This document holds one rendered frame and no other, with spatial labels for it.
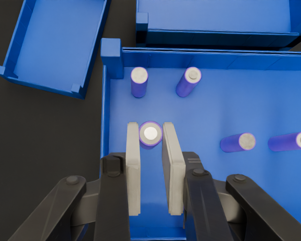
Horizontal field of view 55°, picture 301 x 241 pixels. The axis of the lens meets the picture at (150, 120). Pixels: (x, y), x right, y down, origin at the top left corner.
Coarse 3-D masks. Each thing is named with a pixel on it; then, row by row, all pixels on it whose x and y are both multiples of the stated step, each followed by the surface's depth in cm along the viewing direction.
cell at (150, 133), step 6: (144, 126) 20; (150, 126) 21; (156, 126) 21; (144, 132) 20; (150, 132) 20; (156, 132) 20; (162, 132) 20; (144, 138) 20; (150, 138) 20; (156, 138) 20; (144, 144) 20; (150, 144) 20; (156, 144) 20
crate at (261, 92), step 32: (128, 64) 35; (160, 64) 35; (192, 64) 35; (224, 64) 35; (256, 64) 35; (288, 64) 35; (128, 96) 36; (160, 96) 36; (192, 96) 36; (224, 96) 36; (256, 96) 36; (288, 96) 37; (192, 128) 35; (224, 128) 36; (256, 128) 36; (288, 128) 36; (160, 160) 35; (224, 160) 35; (256, 160) 35; (288, 160) 35; (160, 192) 34; (288, 192) 35; (160, 224) 34
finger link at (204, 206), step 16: (192, 176) 14; (208, 176) 14; (192, 192) 12; (208, 192) 12; (192, 208) 11; (208, 208) 11; (192, 224) 11; (208, 224) 10; (224, 224) 10; (192, 240) 11; (208, 240) 9; (224, 240) 9
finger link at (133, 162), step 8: (128, 128) 20; (136, 128) 19; (128, 136) 18; (136, 136) 18; (128, 144) 17; (136, 144) 17; (128, 152) 16; (136, 152) 16; (128, 160) 15; (136, 160) 15; (128, 168) 14; (136, 168) 14; (128, 176) 14; (136, 176) 14; (128, 184) 14; (136, 184) 14; (128, 192) 15; (136, 192) 15; (128, 200) 15; (136, 200) 15; (136, 208) 15
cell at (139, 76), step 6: (132, 72) 29; (138, 72) 29; (144, 72) 29; (132, 78) 29; (138, 78) 29; (144, 78) 29; (132, 84) 31; (138, 84) 29; (144, 84) 30; (132, 90) 33; (138, 90) 32; (144, 90) 33; (138, 96) 35
